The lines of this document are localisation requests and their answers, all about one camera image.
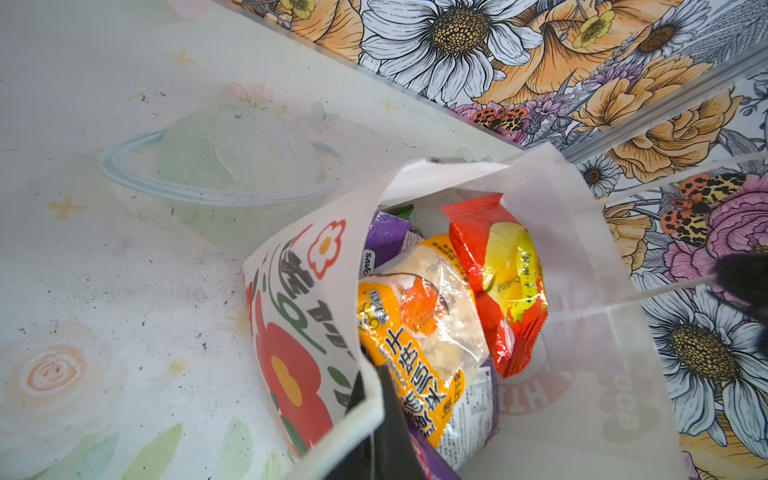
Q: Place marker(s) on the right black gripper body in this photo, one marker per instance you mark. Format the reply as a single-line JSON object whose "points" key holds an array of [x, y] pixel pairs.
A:
{"points": [[743, 277]]}

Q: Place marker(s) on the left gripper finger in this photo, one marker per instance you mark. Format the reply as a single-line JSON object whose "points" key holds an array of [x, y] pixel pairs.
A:
{"points": [[386, 453]]}

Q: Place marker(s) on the purple grape candy bag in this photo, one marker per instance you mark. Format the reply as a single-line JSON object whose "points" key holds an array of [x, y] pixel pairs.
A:
{"points": [[476, 415]]}

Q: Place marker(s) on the small orange snack packet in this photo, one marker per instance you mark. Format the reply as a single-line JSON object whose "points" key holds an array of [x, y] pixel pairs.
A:
{"points": [[417, 316]]}

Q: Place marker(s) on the white paper bag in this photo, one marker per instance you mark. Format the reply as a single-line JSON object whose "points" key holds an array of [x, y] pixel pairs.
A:
{"points": [[594, 404]]}

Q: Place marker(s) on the red yellow snack packet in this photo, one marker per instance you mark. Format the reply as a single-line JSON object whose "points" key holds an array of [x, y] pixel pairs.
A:
{"points": [[503, 269]]}

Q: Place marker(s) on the green snack bag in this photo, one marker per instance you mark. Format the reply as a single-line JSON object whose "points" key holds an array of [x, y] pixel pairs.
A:
{"points": [[403, 211]]}

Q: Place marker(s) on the floral pastel table mat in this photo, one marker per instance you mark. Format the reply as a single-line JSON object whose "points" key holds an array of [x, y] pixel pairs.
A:
{"points": [[125, 346]]}

